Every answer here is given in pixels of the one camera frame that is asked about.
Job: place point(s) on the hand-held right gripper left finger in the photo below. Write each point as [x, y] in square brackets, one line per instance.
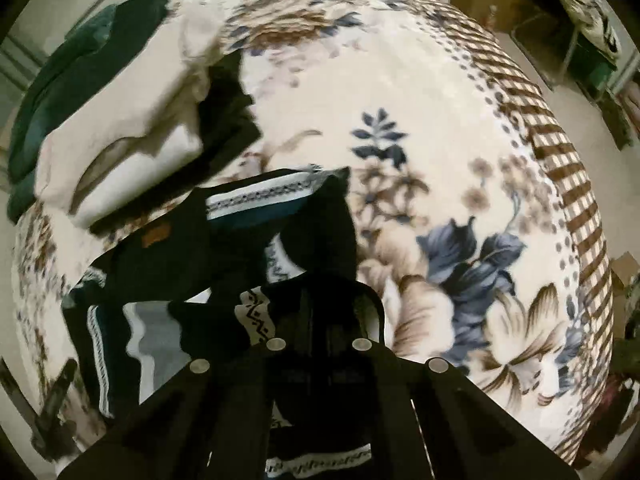
[265, 375]

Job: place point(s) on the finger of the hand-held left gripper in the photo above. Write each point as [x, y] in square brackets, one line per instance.
[52, 410]

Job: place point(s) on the small bottle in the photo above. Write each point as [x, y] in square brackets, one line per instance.
[492, 16]

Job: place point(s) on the small cardboard box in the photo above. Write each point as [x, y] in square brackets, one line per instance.
[625, 280]

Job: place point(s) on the metal frame chair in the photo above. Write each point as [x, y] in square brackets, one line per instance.
[565, 55]

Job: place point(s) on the dark green quilt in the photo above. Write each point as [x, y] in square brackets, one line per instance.
[45, 95]

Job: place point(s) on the bed with floral sheet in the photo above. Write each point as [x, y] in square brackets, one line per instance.
[450, 160]

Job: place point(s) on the dark striped knit sweater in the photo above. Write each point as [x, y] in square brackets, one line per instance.
[150, 340]

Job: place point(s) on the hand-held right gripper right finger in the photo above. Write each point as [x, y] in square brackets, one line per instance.
[370, 375]

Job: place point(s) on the black garment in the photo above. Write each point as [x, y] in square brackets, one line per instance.
[230, 115]

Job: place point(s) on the dark green pillow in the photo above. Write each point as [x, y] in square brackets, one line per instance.
[87, 32]

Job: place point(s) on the white garment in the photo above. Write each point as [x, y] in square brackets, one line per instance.
[125, 125]

